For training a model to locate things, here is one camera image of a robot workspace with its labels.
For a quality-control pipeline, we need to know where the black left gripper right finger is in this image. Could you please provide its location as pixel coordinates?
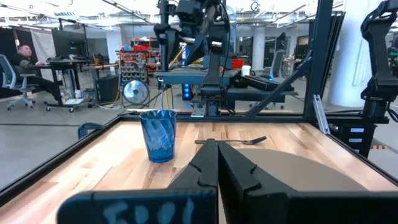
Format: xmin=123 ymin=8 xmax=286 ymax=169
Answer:
xmin=218 ymin=141 xmax=398 ymax=224

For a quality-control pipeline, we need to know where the black aluminium table frame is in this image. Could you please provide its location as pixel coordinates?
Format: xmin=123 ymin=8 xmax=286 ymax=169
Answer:
xmin=0 ymin=0 xmax=398 ymax=208

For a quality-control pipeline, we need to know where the blue table clamp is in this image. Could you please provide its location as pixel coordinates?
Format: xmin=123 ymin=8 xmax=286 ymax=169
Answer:
xmin=76 ymin=122 xmax=106 ymax=140

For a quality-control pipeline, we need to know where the round floor fan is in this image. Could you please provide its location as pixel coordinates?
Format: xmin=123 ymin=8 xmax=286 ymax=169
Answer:
xmin=121 ymin=79 xmax=150 ymax=106

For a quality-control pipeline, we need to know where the dark grey workbench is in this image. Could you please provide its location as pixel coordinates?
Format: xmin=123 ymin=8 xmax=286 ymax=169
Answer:
xmin=155 ymin=67 xmax=299 ymax=110

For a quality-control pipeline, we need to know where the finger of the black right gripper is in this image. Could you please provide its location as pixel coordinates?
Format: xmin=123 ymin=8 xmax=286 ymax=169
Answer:
xmin=157 ymin=30 xmax=181 ymax=73
xmin=185 ymin=32 xmax=215 ymax=67

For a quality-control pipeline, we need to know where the blue faceted plastic cup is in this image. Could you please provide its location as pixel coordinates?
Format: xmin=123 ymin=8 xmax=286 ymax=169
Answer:
xmin=139 ymin=109 xmax=178 ymax=164

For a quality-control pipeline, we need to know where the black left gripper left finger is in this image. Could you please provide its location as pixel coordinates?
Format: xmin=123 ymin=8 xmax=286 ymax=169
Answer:
xmin=57 ymin=138 xmax=219 ymax=224

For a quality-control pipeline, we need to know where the black computer tower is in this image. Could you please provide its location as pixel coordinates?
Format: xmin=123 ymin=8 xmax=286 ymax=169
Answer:
xmin=95 ymin=74 xmax=121 ymax=104

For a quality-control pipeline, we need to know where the person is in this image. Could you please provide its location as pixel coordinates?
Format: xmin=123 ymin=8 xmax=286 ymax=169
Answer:
xmin=12 ymin=44 xmax=65 ymax=105

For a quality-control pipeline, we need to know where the black computer monitor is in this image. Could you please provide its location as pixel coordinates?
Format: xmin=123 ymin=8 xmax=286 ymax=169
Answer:
xmin=51 ymin=28 xmax=86 ymax=58

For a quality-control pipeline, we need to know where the red plastic bin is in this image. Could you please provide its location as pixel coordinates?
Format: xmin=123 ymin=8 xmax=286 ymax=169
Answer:
xmin=231 ymin=58 xmax=246 ymax=70

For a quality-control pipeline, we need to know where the black box with white labels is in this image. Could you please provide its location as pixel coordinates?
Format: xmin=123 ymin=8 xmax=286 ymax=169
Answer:
xmin=337 ymin=123 xmax=377 ymax=158

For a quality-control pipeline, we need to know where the red parts bin rack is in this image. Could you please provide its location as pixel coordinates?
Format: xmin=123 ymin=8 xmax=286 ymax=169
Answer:
xmin=119 ymin=46 xmax=161 ymax=85

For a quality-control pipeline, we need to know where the silver aluminium bracket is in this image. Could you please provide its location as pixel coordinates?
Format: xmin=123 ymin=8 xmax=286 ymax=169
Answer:
xmin=312 ymin=94 xmax=331 ymax=136

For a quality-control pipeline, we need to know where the blue lit device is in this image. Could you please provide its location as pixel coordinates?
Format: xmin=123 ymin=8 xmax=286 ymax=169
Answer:
xmin=182 ymin=83 xmax=194 ymax=101

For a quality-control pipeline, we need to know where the black wheeled desk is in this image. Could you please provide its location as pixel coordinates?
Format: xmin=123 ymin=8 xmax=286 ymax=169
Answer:
xmin=34 ymin=58 xmax=94 ymax=113

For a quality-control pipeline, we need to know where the black metal fork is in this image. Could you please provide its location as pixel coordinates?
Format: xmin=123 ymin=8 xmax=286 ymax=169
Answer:
xmin=195 ymin=135 xmax=268 ymax=146

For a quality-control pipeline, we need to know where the grey round placemat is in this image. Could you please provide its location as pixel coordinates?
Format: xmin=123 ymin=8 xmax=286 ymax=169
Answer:
xmin=231 ymin=147 xmax=369 ymax=192

